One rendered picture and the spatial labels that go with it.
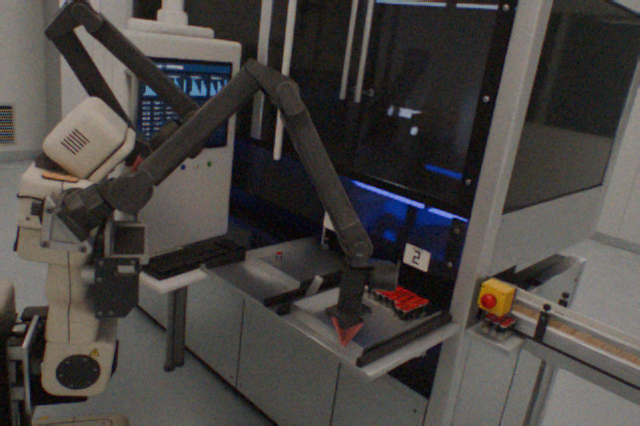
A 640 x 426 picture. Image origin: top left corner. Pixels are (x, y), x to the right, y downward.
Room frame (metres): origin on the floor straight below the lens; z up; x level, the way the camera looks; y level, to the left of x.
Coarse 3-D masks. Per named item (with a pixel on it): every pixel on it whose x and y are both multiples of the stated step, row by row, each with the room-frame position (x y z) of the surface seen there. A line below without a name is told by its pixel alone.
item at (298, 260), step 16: (304, 240) 1.77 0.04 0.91; (256, 256) 1.61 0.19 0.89; (272, 256) 1.65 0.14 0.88; (288, 256) 1.66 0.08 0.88; (304, 256) 1.68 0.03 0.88; (320, 256) 1.70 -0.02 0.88; (336, 256) 1.72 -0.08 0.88; (272, 272) 1.49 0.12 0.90; (288, 272) 1.53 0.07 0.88; (304, 272) 1.55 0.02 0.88; (320, 272) 1.57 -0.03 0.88; (336, 272) 1.52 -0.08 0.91
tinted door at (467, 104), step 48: (384, 0) 1.65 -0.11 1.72; (432, 0) 1.54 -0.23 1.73; (480, 0) 1.44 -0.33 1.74; (384, 48) 1.63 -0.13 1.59; (432, 48) 1.52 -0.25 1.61; (480, 48) 1.42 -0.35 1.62; (384, 96) 1.61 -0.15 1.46; (432, 96) 1.50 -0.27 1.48; (384, 144) 1.59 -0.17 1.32; (432, 144) 1.48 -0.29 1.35; (432, 192) 1.46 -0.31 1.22
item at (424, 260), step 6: (408, 246) 1.48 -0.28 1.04; (408, 252) 1.47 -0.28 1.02; (414, 252) 1.46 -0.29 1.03; (420, 252) 1.45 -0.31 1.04; (426, 252) 1.43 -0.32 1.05; (408, 258) 1.47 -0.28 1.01; (420, 258) 1.44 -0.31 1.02; (426, 258) 1.43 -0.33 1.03; (414, 264) 1.45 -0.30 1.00; (420, 264) 1.44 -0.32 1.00; (426, 264) 1.43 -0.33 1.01; (426, 270) 1.43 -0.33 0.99
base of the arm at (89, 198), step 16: (64, 192) 1.06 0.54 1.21; (80, 192) 1.02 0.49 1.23; (96, 192) 1.01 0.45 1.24; (64, 208) 0.98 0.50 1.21; (80, 208) 0.99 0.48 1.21; (96, 208) 1.01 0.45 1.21; (112, 208) 1.03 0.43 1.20; (80, 224) 0.99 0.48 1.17; (96, 224) 1.02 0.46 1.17; (80, 240) 0.97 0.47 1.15
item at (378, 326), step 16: (336, 288) 1.40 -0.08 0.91; (304, 304) 1.31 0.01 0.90; (320, 304) 1.35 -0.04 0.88; (368, 304) 1.39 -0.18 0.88; (304, 320) 1.23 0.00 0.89; (320, 320) 1.20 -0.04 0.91; (368, 320) 1.29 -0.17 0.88; (384, 320) 1.30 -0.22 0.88; (416, 320) 1.33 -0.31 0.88; (432, 320) 1.31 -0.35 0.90; (336, 336) 1.15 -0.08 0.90; (368, 336) 1.21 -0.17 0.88; (384, 336) 1.16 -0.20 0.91; (400, 336) 1.20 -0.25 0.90; (352, 352) 1.11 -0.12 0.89
